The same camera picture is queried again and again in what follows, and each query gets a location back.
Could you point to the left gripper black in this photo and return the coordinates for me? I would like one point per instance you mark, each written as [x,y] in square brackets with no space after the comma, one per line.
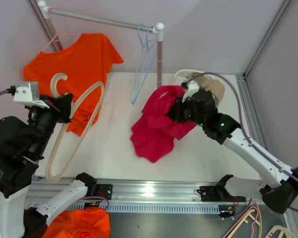
[63,102]

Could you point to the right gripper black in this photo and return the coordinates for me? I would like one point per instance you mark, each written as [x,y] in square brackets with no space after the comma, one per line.
[175,113]

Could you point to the beige t shirt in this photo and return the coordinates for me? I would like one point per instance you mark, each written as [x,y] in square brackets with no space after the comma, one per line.
[207,83]

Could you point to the magenta t shirt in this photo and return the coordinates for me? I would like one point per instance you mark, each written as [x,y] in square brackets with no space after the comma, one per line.
[154,133]

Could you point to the light blue wire hanger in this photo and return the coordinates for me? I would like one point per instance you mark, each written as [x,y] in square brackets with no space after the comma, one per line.
[149,59]
[138,73]

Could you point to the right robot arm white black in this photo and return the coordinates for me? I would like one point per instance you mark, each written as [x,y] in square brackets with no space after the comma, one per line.
[278,183]

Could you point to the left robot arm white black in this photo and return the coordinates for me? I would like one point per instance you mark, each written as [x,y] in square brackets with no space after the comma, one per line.
[22,145]

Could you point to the orange t shirt on hanger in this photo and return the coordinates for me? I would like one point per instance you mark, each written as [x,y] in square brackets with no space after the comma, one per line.
[87,61]

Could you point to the pink hanger on floor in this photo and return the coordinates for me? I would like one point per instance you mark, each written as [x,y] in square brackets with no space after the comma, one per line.
[251,217]

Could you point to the beige hanger on floor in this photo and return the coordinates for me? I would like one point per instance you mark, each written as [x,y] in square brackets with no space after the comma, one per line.
[281,231]

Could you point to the white perforated plastic basket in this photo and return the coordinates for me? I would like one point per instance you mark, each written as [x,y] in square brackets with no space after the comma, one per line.
[183,75]

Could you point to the metal clothes rack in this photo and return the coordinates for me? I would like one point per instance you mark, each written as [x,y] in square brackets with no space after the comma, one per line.
[157,30]

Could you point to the orange cloth pile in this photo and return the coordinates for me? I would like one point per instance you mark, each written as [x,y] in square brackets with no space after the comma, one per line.
[91,222]

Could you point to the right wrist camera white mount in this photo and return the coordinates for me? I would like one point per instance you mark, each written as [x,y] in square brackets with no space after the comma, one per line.
[190,87]

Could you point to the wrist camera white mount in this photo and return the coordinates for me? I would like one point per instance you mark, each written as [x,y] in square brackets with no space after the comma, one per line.
[27,94]
[190,87]

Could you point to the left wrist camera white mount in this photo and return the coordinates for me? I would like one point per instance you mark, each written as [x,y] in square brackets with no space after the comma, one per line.
[27,94]

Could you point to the pink wire hanger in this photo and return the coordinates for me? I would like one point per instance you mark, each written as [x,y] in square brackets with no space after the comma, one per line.
[54,39]

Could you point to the aluminium rail frame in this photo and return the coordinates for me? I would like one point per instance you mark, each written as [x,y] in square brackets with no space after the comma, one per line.
[129,191]

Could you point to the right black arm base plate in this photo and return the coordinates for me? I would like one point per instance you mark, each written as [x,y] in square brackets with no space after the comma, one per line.
[214,194]

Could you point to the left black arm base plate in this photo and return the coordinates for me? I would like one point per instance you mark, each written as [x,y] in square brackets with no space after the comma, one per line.
[101,190]

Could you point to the slotted grey cable duct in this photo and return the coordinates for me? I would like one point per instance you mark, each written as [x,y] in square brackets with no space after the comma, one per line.
[121,207]

